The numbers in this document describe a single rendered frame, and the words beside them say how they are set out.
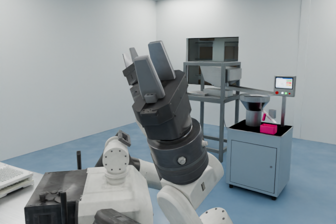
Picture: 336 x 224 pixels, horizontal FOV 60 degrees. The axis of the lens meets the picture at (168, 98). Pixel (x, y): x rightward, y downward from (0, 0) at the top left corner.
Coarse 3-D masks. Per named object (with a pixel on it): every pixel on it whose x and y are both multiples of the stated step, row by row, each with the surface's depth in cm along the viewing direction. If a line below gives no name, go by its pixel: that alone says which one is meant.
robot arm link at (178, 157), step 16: (160, 80) 45; (176, 80) 43; (176, 96) 41; (144, 112) 38; (160, 112) 38; (176, 112) 41; (144, 128) 42; (160, 128) 41; (176, 128) 40; (192, 128) 45; (160, 144) 44; (176, 144) 43; (192, 144) 43; (160, 160) 44; (176, 160) 43; (192, 160) 44
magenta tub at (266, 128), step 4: (264, 124) 334; (268, 124) 332; (272, 124) 329; (260, 128) 326; (264, 128) 323; (268, 128) 321; (272, 128) 318; (276, 128) 325; (264, 132) 324; (268, 132) 321; (272, 132) 319
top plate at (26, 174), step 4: (16, 168) 182; (20, 168) 182; (24, 172) 176; (28, 172) 176; (32, 172) 176; (16, 176) 170; (20, 176) 170; (24, 176) 171; (28, 176) 174; (8, 180) 165; (12, 180) 165; (16, 180) 167; (0, 184) 160; (4, 184) 161; (8, 184) 163; (0, 188) 159
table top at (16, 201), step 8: (32, 176) 187; (40, 176) 187; (32, 184) 176; (16, 192) 166; (24, 192) 166; (32, 192) 166; (0, 200) 157; (8, 200) 157; (16, 200) 157; (24, 200) 157; (0, 208) 149; (8, 208) 149; (16, 208) 149; (0, 216) 142; (8, 216) 142; (16, 216) 142
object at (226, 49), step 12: (192, 48) 684; (204, 48) 666; (216, 48) 649; (228, 48) 632; (192, 60) 689; (204, 60) 670; (216, 60) 653; (228, 60) 636; (192, 72) 693; (204, 84) 678
